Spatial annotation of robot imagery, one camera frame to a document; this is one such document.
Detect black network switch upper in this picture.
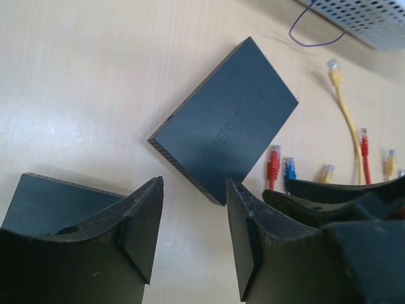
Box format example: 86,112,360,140
149,37,298,206

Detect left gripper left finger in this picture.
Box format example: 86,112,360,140
1,177,164,303

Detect tangled colourful wires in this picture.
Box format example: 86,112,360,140
288,0,347,48

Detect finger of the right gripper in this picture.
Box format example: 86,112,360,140
263,190,380,228
288,177,404,204

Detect black network switch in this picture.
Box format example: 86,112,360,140
1,173,124,236
149,37,298,206

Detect black network switch lower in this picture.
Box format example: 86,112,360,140
1,173,124,236

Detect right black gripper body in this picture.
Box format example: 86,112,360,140
322,194,404,303

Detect white plastic basket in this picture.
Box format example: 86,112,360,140
300,0,404,51

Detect blue ethernet cable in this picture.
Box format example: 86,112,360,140
283,156,299,194

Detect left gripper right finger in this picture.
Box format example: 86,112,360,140
227,179,358,303

